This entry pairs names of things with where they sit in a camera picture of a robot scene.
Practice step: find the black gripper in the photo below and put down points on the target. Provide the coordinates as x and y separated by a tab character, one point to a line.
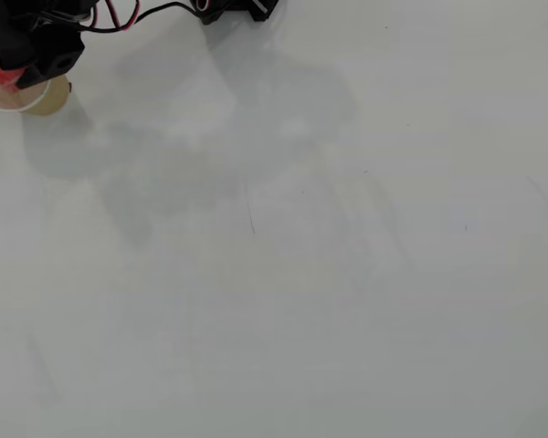
40	69

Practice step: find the red foam cube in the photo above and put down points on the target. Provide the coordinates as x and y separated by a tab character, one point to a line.
4	77

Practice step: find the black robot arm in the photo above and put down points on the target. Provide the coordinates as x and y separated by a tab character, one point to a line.
219	9

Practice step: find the beige paper cup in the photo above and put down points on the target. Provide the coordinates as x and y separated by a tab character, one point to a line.
9	98

